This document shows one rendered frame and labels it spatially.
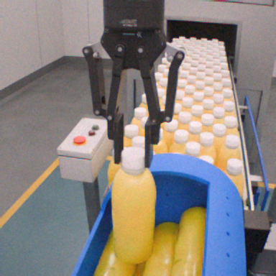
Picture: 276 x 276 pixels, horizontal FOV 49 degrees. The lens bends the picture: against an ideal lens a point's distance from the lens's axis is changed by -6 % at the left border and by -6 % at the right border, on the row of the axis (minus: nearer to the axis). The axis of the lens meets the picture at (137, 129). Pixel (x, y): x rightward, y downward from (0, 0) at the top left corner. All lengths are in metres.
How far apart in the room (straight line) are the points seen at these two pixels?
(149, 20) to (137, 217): 0.29
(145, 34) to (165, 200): 0.37
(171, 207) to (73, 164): 0.34
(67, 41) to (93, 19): 0.64
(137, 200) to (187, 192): 0.18
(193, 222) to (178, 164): 0.11
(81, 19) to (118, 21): 4.98
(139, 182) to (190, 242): 0.14
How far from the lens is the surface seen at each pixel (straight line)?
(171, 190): 0.64
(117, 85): 0.42
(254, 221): 0.83
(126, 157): 0.46
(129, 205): 0.48
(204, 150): 0.92
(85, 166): 0.88
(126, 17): 0.37
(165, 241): 0.60
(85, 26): 5.34
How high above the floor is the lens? 1.55
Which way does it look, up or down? 28 degrees down
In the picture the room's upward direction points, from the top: straight up
